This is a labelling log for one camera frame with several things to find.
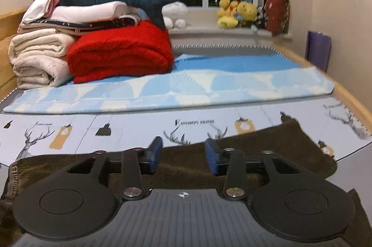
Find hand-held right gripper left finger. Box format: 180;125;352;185
58;137;164;201

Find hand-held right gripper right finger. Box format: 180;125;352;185
205;138;309;201

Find dark brown pants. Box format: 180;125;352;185
0;118;368;237

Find deer print bed sheet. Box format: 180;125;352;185
0;96;372;170

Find blue shell pattern blanket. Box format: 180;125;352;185
3;53;336;114

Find red folded blanket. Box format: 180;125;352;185
66;19;175;84

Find stack of folded white linens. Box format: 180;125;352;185
19;14;143;34

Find white plush toy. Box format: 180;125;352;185
161;1;188;30

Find yellow plush toy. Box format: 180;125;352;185
236;1;259;23
216;0;240;29

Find cream folded quilt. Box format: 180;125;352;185
8;31;77;88

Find red plush pillow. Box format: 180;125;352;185
264;0;291;37

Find pink and white cloth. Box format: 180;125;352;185
21;0;63;24

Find wooden bed frame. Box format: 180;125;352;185
0;7;372;134

